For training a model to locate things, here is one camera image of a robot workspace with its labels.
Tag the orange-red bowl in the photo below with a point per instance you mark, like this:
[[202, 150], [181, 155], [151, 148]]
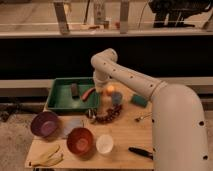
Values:
[[80, 141]]

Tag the dark red grape bunch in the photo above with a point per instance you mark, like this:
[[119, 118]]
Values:
[[112, 114]]

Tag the purple bowl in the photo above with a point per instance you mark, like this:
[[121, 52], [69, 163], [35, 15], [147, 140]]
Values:
[[44, 124]]

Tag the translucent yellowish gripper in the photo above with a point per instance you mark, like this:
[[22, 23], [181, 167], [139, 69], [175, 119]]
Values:
[[100, 88]]

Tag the metal fork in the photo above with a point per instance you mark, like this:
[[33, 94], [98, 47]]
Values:
[[142, 117]]

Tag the black handled tool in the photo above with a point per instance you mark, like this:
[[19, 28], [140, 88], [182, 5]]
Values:
[[141, 152]]

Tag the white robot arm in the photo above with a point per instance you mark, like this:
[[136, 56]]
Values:
[[179, 136]]

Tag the green plastic tray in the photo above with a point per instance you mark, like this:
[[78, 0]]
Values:
[[60, 98]]

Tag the dark brown block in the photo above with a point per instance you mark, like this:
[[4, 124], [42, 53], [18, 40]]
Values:
[[74, 90]]

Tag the blue grey cup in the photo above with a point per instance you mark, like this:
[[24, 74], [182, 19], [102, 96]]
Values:
[[116, 98]]

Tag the light blue plate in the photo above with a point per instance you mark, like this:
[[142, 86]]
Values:
[[74, 123]]

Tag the small metal object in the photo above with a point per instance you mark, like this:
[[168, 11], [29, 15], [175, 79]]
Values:
[[91, 114]]

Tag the yellow banana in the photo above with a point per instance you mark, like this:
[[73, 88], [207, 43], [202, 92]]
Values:
[[47, 158]]

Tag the small orange fruit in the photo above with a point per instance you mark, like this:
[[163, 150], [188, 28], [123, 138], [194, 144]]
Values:
[[110, 89]]

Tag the white cup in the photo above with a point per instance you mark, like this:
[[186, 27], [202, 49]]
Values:
[[104, 144]]

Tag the teal sponge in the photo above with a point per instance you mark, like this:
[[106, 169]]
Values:
[[138, 100]]

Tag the wooden table board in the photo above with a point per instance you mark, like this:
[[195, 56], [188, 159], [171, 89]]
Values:
[[124, 131]]

